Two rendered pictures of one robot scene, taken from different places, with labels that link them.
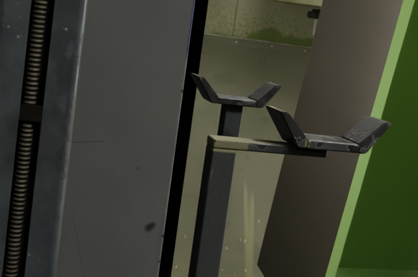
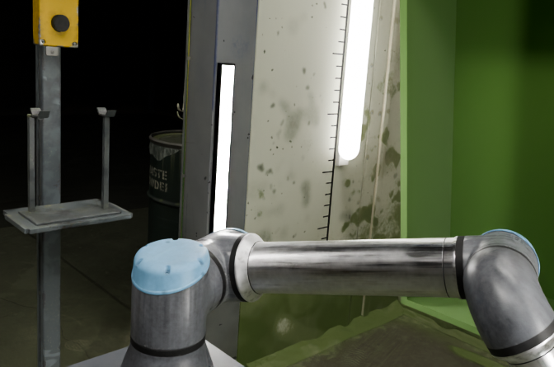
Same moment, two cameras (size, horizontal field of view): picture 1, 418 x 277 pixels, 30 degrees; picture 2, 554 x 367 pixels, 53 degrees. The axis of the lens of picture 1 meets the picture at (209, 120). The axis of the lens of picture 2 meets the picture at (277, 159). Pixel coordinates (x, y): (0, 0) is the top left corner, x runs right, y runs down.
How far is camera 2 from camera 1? 182 cm
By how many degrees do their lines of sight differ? 62
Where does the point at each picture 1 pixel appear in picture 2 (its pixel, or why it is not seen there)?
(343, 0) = (439, 87)
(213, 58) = not seen: outside the picture
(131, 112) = (199, 132)
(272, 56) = not seen: outside the picture
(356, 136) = (42, 115)
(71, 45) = (41, 96)
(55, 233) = (42, 138)
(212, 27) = not seen: outside the picture
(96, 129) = (192, 138)
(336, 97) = (425, 148)
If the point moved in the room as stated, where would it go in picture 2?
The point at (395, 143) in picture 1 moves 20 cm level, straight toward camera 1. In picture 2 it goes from (534, 194) to (482, 193)
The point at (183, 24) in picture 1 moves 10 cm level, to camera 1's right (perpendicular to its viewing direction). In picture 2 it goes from (210, 98) to (221, 101)
